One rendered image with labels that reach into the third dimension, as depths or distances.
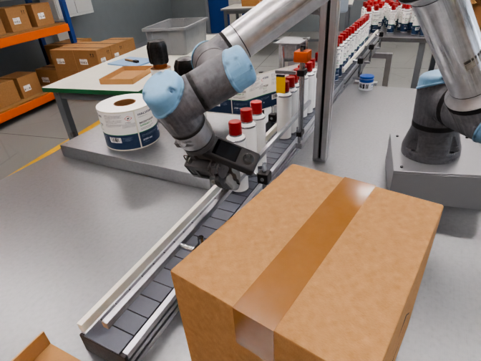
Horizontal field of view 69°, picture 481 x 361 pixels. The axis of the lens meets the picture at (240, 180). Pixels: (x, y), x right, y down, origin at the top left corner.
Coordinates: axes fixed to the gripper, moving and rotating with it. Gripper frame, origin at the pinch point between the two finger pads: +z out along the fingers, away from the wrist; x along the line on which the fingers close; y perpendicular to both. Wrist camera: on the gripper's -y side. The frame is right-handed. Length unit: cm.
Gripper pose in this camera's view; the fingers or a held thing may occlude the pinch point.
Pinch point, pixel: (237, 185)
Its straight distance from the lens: 86.1
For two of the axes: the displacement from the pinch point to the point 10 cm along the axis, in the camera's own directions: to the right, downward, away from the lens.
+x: -3.1, 8.7, -3.9
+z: 3.2, 4.8, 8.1
